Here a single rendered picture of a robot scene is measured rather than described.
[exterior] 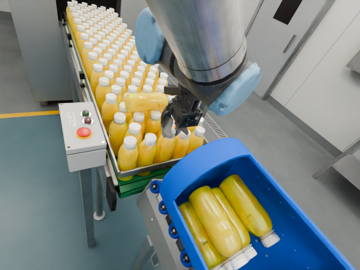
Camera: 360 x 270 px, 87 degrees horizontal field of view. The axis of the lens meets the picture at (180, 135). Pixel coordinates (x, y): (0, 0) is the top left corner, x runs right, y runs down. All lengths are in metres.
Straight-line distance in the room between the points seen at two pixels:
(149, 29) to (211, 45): 0.17
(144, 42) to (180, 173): 0.28
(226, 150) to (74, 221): 1.37
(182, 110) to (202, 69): 0.30
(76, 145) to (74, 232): 1.12
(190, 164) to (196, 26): 0.32
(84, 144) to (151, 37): 0.34
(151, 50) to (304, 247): 0.58
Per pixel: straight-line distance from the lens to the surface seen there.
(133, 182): 0.74
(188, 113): 0.51
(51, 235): 1.65
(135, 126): 0.66
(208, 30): 0.19
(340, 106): 3.75
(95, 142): 0.57
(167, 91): 0.60
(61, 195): 1.77
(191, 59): 0.22
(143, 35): 0.37
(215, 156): 0.44
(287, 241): 0.65
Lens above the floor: 1.52
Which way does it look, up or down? 40 degrees down
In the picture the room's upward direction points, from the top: 22 degrees clockwise
